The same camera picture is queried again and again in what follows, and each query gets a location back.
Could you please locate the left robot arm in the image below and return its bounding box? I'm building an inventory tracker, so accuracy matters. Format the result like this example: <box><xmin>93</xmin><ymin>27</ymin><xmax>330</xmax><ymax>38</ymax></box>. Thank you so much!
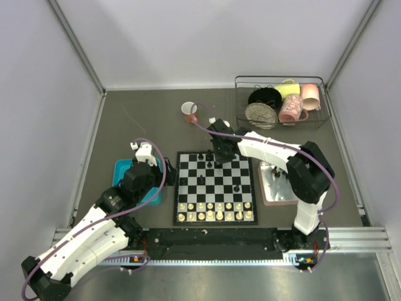
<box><xmin>21</xmin><ymin>158</ymin><xmax>177</xmax><ymax>300</ymax></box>

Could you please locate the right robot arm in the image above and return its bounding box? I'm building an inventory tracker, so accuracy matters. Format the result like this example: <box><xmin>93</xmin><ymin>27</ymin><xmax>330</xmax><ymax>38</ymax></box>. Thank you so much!
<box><xmin>206</xmin><ymin>118</ymin><xmax>338</xmax><ymax>251</ymax></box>

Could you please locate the chess board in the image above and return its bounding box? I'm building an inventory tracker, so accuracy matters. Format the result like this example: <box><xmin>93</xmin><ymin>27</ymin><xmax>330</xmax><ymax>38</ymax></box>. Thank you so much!
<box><xmin>173</xmin><ymin>151</ymin><xmax>258</xmax><ymax>226</ymax></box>

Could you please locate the blue plastic tray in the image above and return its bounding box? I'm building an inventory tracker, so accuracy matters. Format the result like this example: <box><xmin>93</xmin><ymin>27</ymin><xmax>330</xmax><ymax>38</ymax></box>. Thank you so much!
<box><xmin>112</xmin><ymin>159</ymin><xmax>162</xmax><ymax>206</ymax></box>

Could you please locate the patterned plate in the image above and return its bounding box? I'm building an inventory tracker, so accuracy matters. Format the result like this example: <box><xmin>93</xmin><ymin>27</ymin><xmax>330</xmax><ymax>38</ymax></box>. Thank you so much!
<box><xmin>245</xmin><ymin>102</ymin><xmax>278</xmax><ymax>126</ymax></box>

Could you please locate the orange mug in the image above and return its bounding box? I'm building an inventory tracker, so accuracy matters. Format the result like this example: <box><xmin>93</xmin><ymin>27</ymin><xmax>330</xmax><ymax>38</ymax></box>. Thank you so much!
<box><xmin>180</xmin><ymin>102</ymin><xmax>198</xmax><ymax>124</ymax></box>

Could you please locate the pink metal tray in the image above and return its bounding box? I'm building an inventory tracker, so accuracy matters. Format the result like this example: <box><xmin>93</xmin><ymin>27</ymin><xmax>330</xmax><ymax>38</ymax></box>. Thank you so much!
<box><xmin>258</xmin><ymin>162</ymin><xmax>298</xmax><ymax>206</ymax></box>

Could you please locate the black bowl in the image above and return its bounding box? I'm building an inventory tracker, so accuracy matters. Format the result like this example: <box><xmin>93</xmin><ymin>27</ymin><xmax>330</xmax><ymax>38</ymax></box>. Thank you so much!
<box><xmin>248</xmin><ymin>87</ymin><xmax>282</xmax><ymax>110</ymax></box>

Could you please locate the pink floral mug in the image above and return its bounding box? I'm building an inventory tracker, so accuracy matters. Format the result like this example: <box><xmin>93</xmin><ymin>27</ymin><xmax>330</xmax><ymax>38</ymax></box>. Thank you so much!
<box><xmin>278</xmin><ymin>94</ymin><xmax>309</xmax><ymax>126</ymax></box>

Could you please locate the yellow mug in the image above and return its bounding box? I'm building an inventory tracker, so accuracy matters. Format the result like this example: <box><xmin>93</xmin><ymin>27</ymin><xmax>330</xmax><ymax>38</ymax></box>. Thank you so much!
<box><xmin>274</xmin><ymin>79</ymin><xmax>301</xmax><ymax>99</ymax></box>

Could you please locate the pink marbled cup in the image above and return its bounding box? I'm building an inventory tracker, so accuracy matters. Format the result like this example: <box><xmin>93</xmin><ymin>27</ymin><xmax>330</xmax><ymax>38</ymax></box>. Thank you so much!
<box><xmin>301</xmin><ymin>83</ymin><xmax>320</xmax><ymax>111</ymax></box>

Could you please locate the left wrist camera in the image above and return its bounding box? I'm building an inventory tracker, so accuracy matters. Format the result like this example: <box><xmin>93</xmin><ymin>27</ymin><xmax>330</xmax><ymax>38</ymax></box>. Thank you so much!
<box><xmin>130</xmin><ymin>142</ymin><xmax>157</xmax><ymax>167</ymax></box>

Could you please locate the wire dish rack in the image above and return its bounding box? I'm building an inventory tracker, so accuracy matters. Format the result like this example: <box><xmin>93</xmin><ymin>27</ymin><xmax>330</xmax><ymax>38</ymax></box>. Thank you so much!
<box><xmin>235</xmin><ymin>75</ymin><xmax>331</xmax><ymax>129</ymax></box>

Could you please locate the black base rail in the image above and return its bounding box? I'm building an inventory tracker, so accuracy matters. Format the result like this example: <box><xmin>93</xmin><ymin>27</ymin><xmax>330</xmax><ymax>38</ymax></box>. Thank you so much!
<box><xmin>143</xmin><ymin>228</ymin><xmax>295</xmax><ymax>260</ymax></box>

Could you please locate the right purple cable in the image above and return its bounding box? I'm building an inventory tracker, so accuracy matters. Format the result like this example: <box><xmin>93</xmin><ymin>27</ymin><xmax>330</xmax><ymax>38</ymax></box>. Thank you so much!
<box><xmin>189</xmin><ymin>102</ymin><xmax>341</xmax><ymax>272</ymax></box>

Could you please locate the purple cable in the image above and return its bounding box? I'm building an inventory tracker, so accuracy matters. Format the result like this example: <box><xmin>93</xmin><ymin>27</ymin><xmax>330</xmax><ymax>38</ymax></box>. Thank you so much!
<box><xmin>189</xmin><ymin>102</ymin><xmax>341</xmax><ymax>272</ymax></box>
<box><xmin>21</xmin><ymin>137</ymin><xmax>167</xmax><ymax>298</ymax></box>

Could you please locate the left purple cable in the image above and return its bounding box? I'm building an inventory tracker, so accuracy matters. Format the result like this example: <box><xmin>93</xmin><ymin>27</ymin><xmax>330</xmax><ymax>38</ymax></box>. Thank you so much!
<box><xmin>21</xmin><ymin>137</ymin><xmax>167</xmax><ymax>298</ymax></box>

